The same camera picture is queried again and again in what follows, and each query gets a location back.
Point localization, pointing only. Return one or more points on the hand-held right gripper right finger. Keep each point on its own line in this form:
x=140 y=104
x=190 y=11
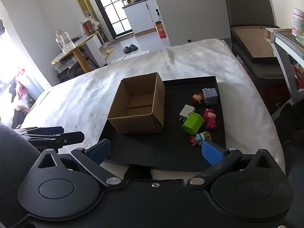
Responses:
x=211 y=154

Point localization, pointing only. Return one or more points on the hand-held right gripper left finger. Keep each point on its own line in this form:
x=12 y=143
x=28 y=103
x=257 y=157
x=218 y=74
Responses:
x=101 y=150

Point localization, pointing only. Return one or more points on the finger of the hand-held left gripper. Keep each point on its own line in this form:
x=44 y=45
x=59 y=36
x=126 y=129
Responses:
x=68 y=138
x=47 y=130

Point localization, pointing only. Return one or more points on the blue-haired toy figure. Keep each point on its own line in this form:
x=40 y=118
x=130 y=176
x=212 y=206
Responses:
x=198 y=137

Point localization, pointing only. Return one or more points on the pink bear toy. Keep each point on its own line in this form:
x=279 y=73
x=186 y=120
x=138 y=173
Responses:
x=210 y=118

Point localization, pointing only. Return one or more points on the green cube box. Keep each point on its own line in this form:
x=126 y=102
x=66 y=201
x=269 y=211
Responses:
x=192 y=123

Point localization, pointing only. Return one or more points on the brown cardboard box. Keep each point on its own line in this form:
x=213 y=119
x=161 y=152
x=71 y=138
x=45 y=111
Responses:
x=133 y=124

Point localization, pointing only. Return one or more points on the white charger plug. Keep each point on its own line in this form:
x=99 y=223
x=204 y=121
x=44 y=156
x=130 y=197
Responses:
x=186 y=111

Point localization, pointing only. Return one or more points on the black tray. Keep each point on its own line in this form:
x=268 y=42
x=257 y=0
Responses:
x=154 y=152

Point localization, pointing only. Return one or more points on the brown-haired doll figure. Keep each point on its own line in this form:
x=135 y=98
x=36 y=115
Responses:
x=197 y=97
x=211 y=96

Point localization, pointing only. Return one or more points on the person's left forearm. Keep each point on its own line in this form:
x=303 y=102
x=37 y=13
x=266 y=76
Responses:
x=14 y=161

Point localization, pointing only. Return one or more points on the white fluffy blanket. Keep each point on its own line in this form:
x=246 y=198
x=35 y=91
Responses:
x=95 y=99

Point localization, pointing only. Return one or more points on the pink plush toy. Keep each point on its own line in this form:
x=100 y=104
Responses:
x=21 y=87

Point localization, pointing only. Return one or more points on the black low stool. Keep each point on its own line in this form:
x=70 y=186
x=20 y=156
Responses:
x=71 y=74

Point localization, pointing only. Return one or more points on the gold round side table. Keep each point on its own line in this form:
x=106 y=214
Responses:
x=81 y=61

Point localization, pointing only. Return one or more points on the yellow slipper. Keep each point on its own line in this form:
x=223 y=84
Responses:
x=109 y=50
x=105 y=56

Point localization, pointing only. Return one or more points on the clear glass jar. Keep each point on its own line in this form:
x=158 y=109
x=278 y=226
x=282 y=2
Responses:
x=63 y=41

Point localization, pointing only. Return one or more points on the black slipper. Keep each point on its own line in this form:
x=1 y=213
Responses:
x=127 y=50
x=133 y=47

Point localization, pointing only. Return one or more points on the red canister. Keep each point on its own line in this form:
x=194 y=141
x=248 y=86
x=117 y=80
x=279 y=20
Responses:
x=88 y=28

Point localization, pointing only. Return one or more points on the red crate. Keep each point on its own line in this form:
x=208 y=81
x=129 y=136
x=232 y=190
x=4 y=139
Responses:
x=298 y=76

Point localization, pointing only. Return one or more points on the clear plastic bag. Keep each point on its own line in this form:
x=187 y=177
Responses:
x=95 y=21

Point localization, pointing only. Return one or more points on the brown cardboard sheet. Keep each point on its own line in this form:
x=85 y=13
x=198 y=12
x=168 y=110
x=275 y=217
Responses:
x=254 y=41

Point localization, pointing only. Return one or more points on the grey side table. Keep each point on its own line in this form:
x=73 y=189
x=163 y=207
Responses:
x=282 y=52

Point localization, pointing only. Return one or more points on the orange cardboard box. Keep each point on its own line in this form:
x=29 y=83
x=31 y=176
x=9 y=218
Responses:
x=161 y=30

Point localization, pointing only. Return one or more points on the black-framed glass door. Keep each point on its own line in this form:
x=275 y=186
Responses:
x=114 y=9

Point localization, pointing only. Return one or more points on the white kitchen cabinet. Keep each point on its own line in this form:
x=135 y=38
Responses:
x=140 y=16

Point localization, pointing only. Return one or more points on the green packet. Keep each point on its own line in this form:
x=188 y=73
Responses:
x=300 y=38

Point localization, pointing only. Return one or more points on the black spray bottle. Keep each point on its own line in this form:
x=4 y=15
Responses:
x=157 y=13

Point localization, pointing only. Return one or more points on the white rice cooker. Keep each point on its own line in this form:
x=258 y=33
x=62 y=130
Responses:
x=127 y=2

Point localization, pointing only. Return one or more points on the dark folding chair bed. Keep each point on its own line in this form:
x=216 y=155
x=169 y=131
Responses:
x=247 y=7

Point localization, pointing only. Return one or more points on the pink and white tub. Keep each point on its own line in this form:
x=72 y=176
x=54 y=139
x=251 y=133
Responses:
x=298 y=21

